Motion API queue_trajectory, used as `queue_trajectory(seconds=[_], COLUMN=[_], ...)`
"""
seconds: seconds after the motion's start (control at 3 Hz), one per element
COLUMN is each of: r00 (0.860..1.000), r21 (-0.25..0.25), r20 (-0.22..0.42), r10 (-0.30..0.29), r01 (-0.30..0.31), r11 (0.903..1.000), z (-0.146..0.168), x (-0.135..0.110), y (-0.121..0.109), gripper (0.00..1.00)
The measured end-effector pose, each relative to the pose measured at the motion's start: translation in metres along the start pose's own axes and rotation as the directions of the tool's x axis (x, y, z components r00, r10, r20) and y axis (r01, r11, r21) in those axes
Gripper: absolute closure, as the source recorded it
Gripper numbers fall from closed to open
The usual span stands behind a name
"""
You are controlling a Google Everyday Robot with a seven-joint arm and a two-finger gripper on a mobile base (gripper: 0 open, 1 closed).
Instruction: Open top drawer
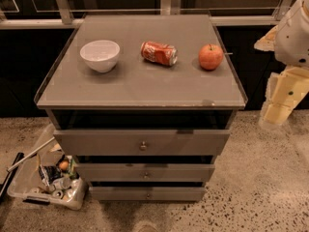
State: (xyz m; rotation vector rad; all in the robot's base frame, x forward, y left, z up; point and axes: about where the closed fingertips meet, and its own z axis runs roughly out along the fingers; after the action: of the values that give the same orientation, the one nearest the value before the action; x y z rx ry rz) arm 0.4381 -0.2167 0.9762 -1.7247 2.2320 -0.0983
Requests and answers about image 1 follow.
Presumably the white ceramic bowl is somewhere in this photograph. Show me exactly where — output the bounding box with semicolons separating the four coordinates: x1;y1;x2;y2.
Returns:
79;40;120;73

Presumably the metal window railing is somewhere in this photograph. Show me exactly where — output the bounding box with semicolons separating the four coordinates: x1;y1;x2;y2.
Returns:
0;0;296;29

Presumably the black flat bar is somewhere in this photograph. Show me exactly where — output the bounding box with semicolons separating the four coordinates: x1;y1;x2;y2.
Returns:
0;152;24;203

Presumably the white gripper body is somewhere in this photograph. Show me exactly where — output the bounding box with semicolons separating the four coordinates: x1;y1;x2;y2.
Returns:
274;3;309;67

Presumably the grey top drawer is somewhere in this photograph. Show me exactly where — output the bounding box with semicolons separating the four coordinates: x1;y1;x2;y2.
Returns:
54;130;230;156

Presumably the crushed red soda can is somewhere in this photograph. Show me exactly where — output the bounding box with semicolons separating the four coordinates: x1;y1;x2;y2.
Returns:
141;41;178;67

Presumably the grey middle drawer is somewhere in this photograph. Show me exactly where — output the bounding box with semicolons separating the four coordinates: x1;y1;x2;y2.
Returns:
75;163;214;183

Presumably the small orange fruit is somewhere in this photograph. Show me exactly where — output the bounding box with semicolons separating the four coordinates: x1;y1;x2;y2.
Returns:
58;160;70;171

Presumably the red apple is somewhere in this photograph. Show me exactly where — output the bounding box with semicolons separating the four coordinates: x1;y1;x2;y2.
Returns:
198;43;224;71

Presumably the grey drawer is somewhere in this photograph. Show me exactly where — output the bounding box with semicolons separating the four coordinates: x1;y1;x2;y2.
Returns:
75;163;214;183
89;187;206;201
54;130;230;156

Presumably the crumpled black snack bag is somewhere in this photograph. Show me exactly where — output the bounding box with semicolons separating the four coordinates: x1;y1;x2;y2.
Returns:
39;165;62;186

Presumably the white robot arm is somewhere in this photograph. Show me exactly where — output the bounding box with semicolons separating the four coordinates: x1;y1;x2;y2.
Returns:
254;0;309;130

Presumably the silver can in bin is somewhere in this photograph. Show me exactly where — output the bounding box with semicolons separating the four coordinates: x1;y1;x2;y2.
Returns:
52;177;71;190

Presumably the grey bottom drawer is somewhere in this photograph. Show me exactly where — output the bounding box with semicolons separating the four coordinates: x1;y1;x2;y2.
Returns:
89;187;206;201

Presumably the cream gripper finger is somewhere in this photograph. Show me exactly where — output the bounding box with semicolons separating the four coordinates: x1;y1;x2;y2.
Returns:
254;26;278;51
259;66;309;130

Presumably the grey drawer cabinet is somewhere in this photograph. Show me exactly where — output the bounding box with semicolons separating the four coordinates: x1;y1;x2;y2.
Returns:
35;14;247;189

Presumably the grey metal rod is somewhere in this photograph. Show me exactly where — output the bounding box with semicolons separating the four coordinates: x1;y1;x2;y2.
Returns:
7;137;55;173

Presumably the clear plastic trash bin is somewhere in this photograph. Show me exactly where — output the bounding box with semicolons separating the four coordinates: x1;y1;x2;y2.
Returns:
8;125;87;210

